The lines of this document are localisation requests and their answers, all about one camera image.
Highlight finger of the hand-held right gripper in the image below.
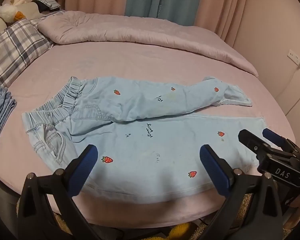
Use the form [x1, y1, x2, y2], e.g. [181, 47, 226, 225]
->
[262, 128, 300, 157]
[238, 129, 284, 160]

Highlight light blue strawberry pants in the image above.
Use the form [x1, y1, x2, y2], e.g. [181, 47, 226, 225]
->
[22, 76, 265, 197]

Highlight plaid pillow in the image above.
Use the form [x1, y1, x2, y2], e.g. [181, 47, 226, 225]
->
[27, 10, 66, 26]
[0, 19, 54, 90]

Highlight white power strip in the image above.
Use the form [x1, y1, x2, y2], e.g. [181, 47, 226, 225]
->
[287, 50, 300, 67]

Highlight pink quilt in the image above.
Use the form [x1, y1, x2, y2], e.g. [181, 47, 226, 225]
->
[37, 10, 259, 78]

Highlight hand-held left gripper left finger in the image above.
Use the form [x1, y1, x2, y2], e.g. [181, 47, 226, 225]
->
[17, 144, 108, 240]

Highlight yellow plush cloth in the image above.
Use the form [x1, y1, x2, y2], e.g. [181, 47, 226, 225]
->
[165, 221, 198, 240]

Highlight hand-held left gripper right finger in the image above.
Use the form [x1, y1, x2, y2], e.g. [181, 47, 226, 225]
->
[199, 144, 284, 240]

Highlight folded blue denim garment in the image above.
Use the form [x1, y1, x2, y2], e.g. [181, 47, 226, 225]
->
[0, 85, 17, 152]

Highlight blue striped cloth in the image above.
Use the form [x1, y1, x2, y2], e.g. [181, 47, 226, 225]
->
[31, 0, 61, 12]

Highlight white plush duck toy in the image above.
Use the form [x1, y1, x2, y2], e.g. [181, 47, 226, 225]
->
[0, 0, 40, 38]

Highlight pink bed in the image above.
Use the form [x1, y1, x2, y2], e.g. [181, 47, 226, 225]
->
[0, 10, 298, 230]

